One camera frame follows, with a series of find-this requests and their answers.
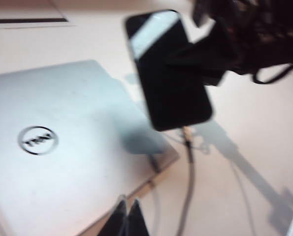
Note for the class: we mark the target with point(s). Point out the black smartphone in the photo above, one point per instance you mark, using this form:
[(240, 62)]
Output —
[(171, 98)]

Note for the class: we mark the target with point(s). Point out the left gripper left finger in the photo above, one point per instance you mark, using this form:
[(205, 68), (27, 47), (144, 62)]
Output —
[(118, 218)]

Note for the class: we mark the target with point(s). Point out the silver Dell laptop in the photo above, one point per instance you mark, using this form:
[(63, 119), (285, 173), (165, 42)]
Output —
[(62, 159)]

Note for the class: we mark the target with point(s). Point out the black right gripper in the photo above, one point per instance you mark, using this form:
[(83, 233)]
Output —
[(264, 32)]

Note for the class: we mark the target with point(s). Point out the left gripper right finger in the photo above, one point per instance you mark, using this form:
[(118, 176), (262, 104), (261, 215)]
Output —
[(136, 221)]

